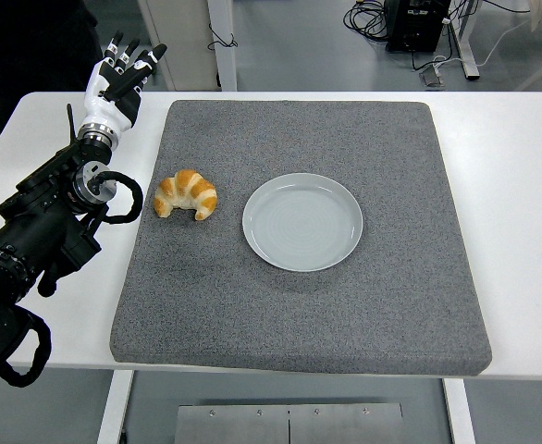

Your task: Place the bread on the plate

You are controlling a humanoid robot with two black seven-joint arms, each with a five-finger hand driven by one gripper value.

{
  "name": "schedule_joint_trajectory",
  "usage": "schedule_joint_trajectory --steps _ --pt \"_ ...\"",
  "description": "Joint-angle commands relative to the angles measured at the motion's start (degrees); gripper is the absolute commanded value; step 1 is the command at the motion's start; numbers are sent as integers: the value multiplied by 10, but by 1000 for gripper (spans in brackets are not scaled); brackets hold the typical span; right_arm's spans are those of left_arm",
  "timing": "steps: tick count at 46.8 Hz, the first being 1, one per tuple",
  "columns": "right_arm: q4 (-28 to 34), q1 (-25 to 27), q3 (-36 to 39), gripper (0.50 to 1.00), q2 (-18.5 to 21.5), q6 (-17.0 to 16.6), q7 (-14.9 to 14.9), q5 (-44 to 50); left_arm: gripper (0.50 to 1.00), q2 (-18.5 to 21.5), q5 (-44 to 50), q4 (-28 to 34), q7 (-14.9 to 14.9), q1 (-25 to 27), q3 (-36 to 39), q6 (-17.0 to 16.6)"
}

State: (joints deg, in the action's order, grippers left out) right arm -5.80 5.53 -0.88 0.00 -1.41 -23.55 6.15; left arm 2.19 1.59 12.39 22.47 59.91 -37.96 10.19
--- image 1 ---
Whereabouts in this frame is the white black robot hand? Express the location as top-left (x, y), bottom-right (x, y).
top-left (80, 30), bottom-right (168, 136)

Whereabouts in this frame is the golden croissant bread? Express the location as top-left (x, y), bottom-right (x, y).
top-left (153, 168), bottom-right (218, 222)

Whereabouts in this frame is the pale grey round plate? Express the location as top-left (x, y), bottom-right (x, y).
top-left (241, 172), bottom-right (364, 273)

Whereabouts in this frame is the grey metal plate with screws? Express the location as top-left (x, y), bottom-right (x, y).
top-left (174, 402), bottom-right (405, 444)

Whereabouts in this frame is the white cabinet panel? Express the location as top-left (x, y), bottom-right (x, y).
top-left (136, 0), bottom-right (219, 93)

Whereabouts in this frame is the person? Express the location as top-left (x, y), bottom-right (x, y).
top-left (0, 0), bottom-right (104, 135)

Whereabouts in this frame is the grey speckled foam mat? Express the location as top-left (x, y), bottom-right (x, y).
top-left (109, 99), bottom-right (493, 376)

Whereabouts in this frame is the white table leg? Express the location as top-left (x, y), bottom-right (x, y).
top-left (95, 369), bottom-right (136, 444)
top-left (441, 377), bottom-right (477, 444)

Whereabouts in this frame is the black computer box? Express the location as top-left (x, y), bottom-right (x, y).
top-left (384, 0), bottom-right (452, 53)

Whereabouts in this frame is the grey foot pedal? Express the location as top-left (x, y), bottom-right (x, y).
top-left (418, 64), bottom-right (446, 88)

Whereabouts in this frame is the white desk leg with foot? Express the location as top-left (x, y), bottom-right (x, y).
top-left (449, 0), bottom-right (480, 82)

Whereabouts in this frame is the white desk post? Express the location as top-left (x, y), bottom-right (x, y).
top-left (205, 0), bottom-right (239, 93)

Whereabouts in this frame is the thin black cable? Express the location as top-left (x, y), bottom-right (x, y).
top-left (207, 22), bottom-right (239, 51)

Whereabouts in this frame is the black cable bundle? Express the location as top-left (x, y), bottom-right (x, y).
top-left (342, 0), bottom-right (392, 43)

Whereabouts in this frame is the white cable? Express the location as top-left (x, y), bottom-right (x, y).
top-left (432, 18), bottom-right (531, 70)

